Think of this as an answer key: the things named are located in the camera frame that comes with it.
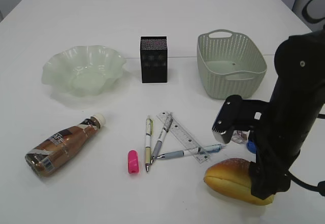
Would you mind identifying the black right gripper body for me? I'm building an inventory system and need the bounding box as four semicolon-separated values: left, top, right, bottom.
248;131;301;200

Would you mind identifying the white pink paper ball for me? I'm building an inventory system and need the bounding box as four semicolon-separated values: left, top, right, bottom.
231;130;249;144

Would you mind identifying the golden sugared bread roll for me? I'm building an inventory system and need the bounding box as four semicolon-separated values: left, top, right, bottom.
204;158;274;206

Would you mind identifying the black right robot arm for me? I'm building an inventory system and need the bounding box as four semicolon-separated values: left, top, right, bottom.
249;30;324;200

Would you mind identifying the grey-green woven plastic basket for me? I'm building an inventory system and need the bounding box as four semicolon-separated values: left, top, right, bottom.
197;29;267;100

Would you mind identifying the blue grey retractable pen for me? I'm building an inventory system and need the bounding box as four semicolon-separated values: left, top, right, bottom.
156;144;226;159

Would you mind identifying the grey grip patterned pen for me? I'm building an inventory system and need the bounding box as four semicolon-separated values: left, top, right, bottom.
150;112;173;164

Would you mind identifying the white and beige pen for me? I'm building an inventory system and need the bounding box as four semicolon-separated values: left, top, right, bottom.
145;116;153;173

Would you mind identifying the black square pen holder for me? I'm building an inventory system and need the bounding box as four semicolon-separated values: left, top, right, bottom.
140;36;168;83

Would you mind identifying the pale green wavy glass plate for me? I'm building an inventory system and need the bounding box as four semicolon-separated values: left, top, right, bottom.
41;45;126;97

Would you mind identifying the blue correction tape dispenser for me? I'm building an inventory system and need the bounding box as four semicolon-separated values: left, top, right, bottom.
246;140;256;154

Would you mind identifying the clear plastic ruler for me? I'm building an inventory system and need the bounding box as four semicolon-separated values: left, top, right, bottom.
169;115;210;163

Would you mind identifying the pink highlighter cap eraser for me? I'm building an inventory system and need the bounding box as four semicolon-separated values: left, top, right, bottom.
127;150;139;174

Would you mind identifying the brown coffee drink bottle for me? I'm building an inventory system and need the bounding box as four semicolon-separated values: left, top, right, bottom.
25;113;106;177

